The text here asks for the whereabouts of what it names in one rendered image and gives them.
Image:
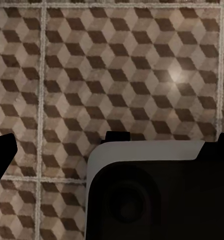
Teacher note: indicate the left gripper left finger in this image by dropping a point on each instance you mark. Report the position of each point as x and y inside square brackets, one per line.
[8, 149]

